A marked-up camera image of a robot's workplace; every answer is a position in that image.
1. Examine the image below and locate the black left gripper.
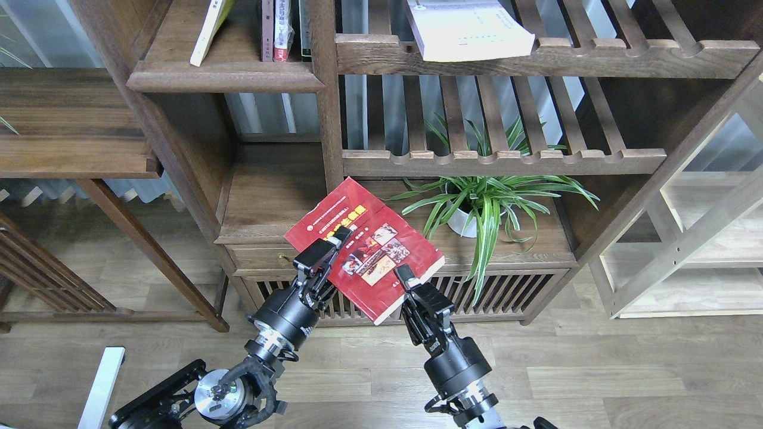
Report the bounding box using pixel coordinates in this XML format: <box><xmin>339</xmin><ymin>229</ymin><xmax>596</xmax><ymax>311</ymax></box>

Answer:
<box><xmin>253</xmin><ymin>227</ymin><xmax>353</xmax><ymax>353</ymax></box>

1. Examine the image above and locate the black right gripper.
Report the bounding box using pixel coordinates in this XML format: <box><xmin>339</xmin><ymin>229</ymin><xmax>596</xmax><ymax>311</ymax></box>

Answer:
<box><xmin>393</xmin><ymin>265</ymin><xmax>492</xmax><ymax>400</ymax></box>

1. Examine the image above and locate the red cover book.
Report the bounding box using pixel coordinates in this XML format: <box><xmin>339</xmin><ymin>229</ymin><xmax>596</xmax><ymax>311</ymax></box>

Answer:
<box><xmin>284</xmin><ymin>178</ymin><xmax>445</xmax><ymax>325</ymax></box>

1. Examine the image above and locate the yellow green cover book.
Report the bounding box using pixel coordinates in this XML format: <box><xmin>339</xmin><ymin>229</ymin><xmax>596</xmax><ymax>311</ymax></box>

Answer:
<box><xmin>189</xmin><ymin>1</ymin><xmax>236</xmax><ymax>66</ymax></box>

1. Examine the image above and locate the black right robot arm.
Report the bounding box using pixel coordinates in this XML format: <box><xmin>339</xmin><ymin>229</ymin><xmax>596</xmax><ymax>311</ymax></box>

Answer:
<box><xmin>395</xmin><ymin>265</ymin><xmax>505</xmax><ymax>428</ymax></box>

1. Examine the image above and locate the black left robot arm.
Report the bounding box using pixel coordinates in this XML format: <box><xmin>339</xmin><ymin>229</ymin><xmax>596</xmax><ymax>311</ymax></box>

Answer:
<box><xmin>109</xmin><ymin>227</ymin><xmax>351</xmax><ymax>428</ymax></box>

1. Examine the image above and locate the white plant pot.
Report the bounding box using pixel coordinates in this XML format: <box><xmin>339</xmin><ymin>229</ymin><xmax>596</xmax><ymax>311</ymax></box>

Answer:
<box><xmin>443</xmin><ymin>177</ymin><xmax>510</xmax><ymax>242</ymax></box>

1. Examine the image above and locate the green spider plant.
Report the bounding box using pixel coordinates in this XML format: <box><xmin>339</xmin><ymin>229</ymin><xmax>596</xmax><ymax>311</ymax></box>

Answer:
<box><xmin>387</xmin><ymin>113</ymin><xmax>601</xmax><ymax>306</ymax></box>

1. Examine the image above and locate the dark wooden bookshelf cabinet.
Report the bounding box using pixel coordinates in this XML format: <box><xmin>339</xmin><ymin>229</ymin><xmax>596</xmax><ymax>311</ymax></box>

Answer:
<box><xmin>70</xmin><ymin>1</ymin><xmax>761</xmax><ymax>324</ymax></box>

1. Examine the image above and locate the red white upright book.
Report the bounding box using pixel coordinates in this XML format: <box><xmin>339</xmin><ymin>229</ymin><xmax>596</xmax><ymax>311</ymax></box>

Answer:
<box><xmin>273</xmin><ymin>0</ymin><xmax>294</xmax><ymax>62</ymax></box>

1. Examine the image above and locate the white lilac cover book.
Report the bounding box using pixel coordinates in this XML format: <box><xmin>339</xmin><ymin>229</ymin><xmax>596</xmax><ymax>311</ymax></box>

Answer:
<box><xmin>408</xmin><ymin>1</ymin><xmax>536</xmax><ymax>63</ymax></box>

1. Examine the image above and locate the dark upright book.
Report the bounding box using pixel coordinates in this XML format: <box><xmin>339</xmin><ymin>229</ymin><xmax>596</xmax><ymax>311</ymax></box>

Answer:
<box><xmin>297</xmin><ymin>0</ymin><xmax>312</xmax><ymax>62</ymax></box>

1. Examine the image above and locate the pink spine upright book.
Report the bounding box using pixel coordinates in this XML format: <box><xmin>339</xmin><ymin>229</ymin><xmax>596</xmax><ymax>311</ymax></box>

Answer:
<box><xmin>260</xmin><ymin>0</ymin><xmax>275</xmax><ymax>63</ymax></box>

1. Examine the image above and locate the dark wooden side table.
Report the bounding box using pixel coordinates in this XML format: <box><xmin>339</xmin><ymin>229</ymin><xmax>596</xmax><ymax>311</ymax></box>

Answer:
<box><xmin>1</xmin><ymin>67</ymin><xmax>229</xmax><ymax>333</ymax></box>

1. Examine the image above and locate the slatted wooden rack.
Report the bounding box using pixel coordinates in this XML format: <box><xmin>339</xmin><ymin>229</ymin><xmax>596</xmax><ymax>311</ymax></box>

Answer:
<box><xmin>1</xmin><ymin>215</ymin><xmax>163</xmax><ymax>333</ymax></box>

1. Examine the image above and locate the light wooden shelf frame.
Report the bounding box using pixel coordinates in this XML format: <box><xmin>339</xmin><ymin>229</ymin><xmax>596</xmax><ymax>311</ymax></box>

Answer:
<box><xmin>590</xmin><ymin>78</ymin><xmax>762</xmax><ymax>319</ymax></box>

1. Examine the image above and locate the white metal post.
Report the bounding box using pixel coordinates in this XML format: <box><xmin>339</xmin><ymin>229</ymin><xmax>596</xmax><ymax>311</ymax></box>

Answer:
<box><xmin>77</xmin><ymin>347</ymin><xmax>126</xmax><ymax>428</ymax></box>

